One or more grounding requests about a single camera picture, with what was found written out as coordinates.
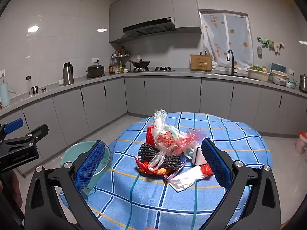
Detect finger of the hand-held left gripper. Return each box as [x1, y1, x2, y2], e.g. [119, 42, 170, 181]
[4, 124, 49, 152]
[0, 118, 24, 140]

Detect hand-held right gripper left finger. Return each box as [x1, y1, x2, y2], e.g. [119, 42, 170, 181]
[24, 140, 107, 230]

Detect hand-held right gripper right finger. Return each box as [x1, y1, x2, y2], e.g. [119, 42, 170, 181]
[201, 138, 282, 230]

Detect red plastic piece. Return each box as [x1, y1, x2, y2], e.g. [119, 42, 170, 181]
[201, 164, 214, 176]

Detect small white box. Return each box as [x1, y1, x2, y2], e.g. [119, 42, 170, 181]
[191, 146, 207, 166]

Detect metal bowl with scraps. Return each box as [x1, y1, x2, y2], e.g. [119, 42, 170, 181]
[60, 141, 113, 197]

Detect white paper wrapper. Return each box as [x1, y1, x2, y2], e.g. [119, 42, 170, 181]
[168, 166, 208, 192]

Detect pink clear plastic wrapper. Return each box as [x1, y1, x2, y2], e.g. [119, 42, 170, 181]
[173, 129, 205, 157]

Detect purple foil wrapper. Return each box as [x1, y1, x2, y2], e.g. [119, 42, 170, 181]
[163, 158, 187, 181]

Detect red orange snack wrapper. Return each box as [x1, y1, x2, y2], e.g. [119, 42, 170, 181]
[135, 158, 173, 176]

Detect clear plastic bag red print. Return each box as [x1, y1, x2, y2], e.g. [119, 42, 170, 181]
[148, 109, 179, 171]

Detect black braided bundle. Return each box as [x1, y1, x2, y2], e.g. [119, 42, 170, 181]
[137, 142, 182, 171]

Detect red mesh net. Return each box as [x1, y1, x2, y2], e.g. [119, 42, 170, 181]
[146, 125, 157, 147]

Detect person's left hand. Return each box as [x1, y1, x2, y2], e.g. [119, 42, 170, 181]
[0, 170, 22, 209]

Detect light blue kettle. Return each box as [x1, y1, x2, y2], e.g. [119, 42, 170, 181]
[0, 82, 11, 108]

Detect tall glass bottle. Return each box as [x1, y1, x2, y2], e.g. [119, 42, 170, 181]
[26, 76, 33, 98]

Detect blue plaid tablecloth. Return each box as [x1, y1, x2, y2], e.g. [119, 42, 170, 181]
[60, 111, 274, 230]

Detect steel thermos jug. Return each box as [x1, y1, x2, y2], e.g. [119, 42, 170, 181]
[63, 62, 74, 85]

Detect black rice cooker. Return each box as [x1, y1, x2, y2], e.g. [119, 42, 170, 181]
[86, 65, 105, 78]

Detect red lid plastic jar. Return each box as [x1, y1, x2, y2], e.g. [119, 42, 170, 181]
[295, 131, 307, 155]

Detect kitchen sink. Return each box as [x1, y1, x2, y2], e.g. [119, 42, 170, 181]
[213, 71, 248, 78]

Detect grey kitchen counter cabinets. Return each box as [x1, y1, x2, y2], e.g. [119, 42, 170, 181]
[0, 68, 307, 173]

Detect row of condiment bottles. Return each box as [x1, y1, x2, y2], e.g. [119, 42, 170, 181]
[108, 59, 129, 75]

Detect beige basin with vegetables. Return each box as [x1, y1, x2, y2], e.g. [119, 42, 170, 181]
[248, 65, 271, 81]

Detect black faucet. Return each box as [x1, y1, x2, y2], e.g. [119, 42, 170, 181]
[227, 49, 238, 75]

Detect gas stove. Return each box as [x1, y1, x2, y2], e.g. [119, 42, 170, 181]
[127, 66, 176, 73]

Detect black wok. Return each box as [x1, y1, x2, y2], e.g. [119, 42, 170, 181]
[128, 59, 151, 69]

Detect blue board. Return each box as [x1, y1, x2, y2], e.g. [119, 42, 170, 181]
[271, 63, 287, 73]

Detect steel pot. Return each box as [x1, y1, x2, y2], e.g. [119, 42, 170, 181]
[299, 74, 307, 93]

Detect white curtain orange print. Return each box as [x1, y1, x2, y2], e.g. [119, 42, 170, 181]
[200, 11, 253, 67]

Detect green striped cloth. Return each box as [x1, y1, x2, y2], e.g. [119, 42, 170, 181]
[258, 37, 274, 49]

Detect black range hood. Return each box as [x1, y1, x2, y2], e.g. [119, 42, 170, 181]
[122, 17, 177, 37]

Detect grey upper cabinets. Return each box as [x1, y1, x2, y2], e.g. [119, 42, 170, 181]
[109, 0, 202, 44]

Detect wall spice rack with bottles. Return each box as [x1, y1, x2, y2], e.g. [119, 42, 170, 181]
[111, 46, 130, 58]

